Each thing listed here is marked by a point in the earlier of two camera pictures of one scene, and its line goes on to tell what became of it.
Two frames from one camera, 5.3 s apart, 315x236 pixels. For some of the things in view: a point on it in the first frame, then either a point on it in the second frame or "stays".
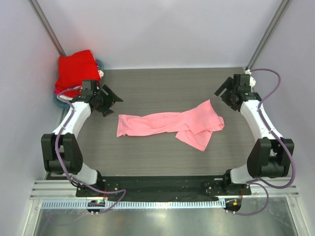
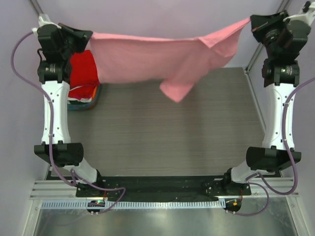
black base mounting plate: (161, 188) stays
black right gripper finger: (228, 102) → (262, 33)
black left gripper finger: (108, 92) → (82, 37)
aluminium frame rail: (55, 190) stays
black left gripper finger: (105, 109) → (76, 44)
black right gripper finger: (228, 84) → (265, 22)
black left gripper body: (106, 100) → (77, 34)
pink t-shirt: (196, 124) → (180, 64)
